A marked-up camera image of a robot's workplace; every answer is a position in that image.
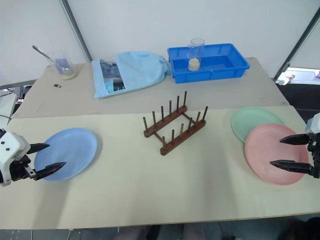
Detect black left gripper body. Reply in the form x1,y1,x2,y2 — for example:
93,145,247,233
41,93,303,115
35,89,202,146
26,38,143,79
11,154,35,182

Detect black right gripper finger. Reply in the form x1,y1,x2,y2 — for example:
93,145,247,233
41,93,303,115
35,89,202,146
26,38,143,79
269,159,313,176
279,133,310,146

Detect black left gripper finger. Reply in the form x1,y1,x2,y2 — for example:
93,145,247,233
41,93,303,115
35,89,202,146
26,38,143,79
33,161,67,182
27,142,51,156

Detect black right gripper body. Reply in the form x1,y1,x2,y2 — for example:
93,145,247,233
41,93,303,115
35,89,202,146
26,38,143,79
306,132,320,180

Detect wooden dish rack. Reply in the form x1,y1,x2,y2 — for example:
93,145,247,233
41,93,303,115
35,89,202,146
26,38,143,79
142,90,209,157

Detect pink plate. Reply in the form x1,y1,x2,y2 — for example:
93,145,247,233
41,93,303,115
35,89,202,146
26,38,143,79
244,122,311,187

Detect blue plate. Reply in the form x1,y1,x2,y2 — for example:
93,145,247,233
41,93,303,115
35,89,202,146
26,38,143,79
33,127,98,182

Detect white machine housing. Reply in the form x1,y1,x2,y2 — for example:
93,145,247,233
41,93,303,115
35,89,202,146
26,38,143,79
0,91,17,124

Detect green plate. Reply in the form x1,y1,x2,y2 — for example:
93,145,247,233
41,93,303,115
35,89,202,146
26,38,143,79
230,106,287,145

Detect white and pink bottle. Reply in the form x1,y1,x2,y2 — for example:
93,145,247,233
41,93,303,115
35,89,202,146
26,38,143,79
275,72,297,86

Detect clear glass beaker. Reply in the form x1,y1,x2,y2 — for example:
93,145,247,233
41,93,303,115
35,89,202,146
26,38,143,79
50,55,79,81

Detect purple card in beaker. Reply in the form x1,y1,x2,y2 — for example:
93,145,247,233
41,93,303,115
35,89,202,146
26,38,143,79
55,57,70,74

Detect metal spoon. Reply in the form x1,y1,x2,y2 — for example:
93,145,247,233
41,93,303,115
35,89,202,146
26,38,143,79
31,44,64,74

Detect printed booklet in bag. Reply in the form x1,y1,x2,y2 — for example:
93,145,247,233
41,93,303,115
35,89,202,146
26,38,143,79
99,58,126,92

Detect blue plastic bin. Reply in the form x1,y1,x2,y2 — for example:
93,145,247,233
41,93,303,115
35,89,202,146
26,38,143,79
166,42,251,85

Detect light blue cloth bag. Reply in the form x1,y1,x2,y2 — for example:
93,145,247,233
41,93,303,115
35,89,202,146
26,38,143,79
91,50,173,99

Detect clear glass measuring cup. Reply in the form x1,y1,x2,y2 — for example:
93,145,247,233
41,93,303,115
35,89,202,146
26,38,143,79
187,37,206,72

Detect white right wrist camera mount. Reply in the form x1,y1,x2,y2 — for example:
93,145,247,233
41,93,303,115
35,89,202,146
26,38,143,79
304,112,320,137

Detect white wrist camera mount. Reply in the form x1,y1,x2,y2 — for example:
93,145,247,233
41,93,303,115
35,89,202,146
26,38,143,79
304,112,320,137
0,129,31,187

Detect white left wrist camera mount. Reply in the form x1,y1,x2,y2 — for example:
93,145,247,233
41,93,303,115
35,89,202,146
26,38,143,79
0,129,31,187

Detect grey metal frame pole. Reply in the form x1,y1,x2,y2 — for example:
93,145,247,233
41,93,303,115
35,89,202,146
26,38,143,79
59,0,94,64
272,0,320,81

